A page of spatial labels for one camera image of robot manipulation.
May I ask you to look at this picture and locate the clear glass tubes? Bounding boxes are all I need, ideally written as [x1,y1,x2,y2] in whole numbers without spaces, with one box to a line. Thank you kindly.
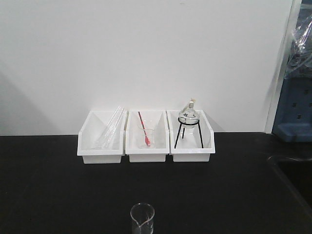
[92,106,124,149]

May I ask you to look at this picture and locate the black sink basin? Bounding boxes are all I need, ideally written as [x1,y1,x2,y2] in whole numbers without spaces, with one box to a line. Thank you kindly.
[267,155,312,218]

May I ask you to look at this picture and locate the clear glass beaker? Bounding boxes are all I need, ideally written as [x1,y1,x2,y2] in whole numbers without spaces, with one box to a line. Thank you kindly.
[130,202,155,234]

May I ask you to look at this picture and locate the right white storage bin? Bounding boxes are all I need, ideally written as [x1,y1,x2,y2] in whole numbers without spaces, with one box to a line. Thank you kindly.
[166,110,215,162]

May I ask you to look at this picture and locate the clear plastic bag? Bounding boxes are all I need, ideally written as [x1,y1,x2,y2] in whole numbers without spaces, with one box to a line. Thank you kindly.
[285,14,312,79]

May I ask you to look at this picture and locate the round glass flask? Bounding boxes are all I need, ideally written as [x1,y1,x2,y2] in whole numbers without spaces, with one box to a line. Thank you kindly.
[178,98,199,129]

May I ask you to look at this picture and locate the middle white storage bin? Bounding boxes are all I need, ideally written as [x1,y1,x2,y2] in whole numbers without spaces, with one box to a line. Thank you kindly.
[125,110,170,163]

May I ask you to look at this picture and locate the black tripod stand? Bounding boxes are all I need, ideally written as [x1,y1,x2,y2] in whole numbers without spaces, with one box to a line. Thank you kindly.
[174,117,204,149]

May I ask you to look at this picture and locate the white storage bin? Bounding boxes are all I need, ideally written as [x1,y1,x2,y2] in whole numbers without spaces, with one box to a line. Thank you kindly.
[125,110,170,163]
[77,111,127,164]
[166,110,215,162]

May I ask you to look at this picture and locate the left white storage bin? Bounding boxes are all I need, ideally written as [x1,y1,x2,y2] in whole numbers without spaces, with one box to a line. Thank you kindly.
[77,111,127,164]

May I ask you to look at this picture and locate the blue equipment rack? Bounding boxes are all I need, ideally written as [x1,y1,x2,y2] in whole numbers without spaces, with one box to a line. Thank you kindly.
[272,0,312,142]

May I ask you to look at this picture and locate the red stirring spatula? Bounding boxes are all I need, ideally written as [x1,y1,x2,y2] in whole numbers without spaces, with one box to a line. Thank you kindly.
[138,111,151,147]

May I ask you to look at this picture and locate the small beaker in bin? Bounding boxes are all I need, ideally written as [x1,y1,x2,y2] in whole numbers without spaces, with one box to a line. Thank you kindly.
[137,129,155,149]

